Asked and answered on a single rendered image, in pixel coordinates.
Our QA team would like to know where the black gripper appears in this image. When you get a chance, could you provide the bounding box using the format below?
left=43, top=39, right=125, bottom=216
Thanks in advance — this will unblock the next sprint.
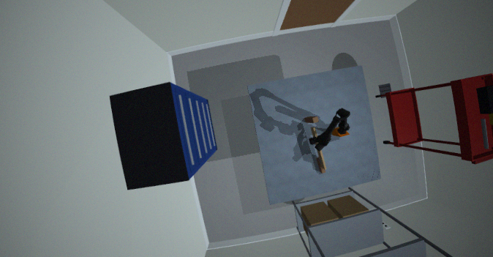
left=309, top=135, right=320, bottom=145

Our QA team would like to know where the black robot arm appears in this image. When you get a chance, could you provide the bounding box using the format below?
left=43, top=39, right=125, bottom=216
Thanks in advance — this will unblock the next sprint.
left=315, top=108, right=350, bottom=152

